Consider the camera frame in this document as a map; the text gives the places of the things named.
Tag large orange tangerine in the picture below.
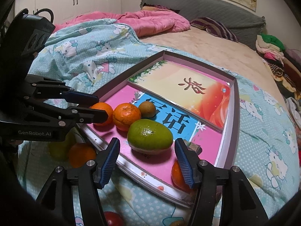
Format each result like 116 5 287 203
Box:
90 102 114 127

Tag small orange tangerine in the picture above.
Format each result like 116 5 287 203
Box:
171 160 193 193

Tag brown longan fruit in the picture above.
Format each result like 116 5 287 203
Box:
138 101 156 118

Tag green lime fruit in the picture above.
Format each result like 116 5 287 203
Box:
127 119 173 155

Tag brown longan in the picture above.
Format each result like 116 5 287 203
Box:
169 220 186 226

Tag large green guava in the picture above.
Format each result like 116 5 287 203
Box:
47 131 77 162

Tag light blue cartoon quilt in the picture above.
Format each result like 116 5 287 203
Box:
17 18 300 225

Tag red cherry tomato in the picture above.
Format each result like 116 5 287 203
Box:
104 211 125 226

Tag pink exercise book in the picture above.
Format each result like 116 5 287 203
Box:
88 85 222 185

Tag shallow grey cardboard box tray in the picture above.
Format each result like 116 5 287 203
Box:
79 51 240 208

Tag pink quilt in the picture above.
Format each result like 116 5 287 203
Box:
55 9 190 38

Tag cream orange book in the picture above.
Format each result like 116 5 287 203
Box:
129 60 231 129

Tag beige bed sheet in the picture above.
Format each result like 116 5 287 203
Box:
141 27 285 106

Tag striped purple pillow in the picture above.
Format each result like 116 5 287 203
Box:
190 17 239 42

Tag stack of folded clothes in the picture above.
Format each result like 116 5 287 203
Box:
255 33 300 101

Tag grey padded headboard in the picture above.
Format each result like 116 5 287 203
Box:
140 0 266 50

